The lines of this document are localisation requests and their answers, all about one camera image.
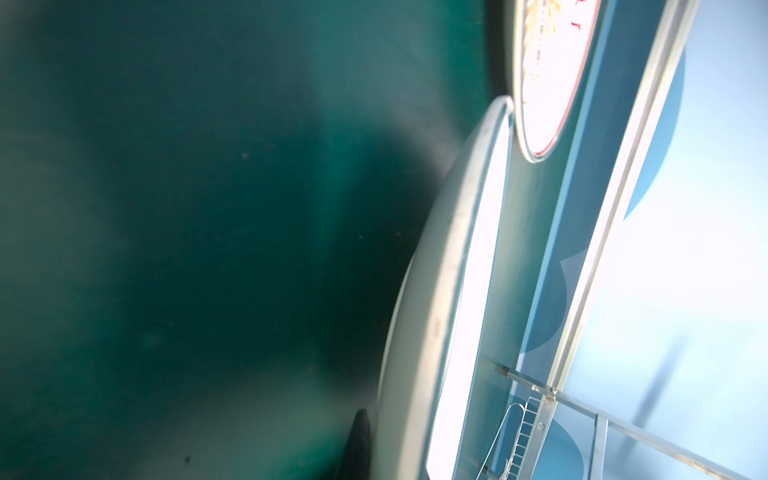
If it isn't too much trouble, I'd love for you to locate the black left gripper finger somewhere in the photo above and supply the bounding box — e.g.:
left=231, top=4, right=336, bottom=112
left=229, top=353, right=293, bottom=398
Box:
left=335, top=409, right=372, bottom=480

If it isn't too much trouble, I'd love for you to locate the steel two-tier dish rack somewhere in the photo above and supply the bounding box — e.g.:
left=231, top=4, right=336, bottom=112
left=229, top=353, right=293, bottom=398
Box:
left=476, top=362, right=744, bottom=479

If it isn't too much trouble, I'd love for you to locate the white plate with black motif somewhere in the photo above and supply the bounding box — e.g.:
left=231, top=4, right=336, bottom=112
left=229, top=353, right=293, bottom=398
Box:
left=370, top=96, right=515, bottom=479

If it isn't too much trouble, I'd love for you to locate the orange sunburst plate by rack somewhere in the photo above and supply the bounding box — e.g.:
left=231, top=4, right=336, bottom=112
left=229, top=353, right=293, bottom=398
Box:
left=511, top=0, right=602, bottom=163

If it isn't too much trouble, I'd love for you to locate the left aluminium upright post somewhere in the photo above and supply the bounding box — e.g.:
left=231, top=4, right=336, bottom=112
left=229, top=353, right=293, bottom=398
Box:
left=510, top=1, right=699, bottom=479

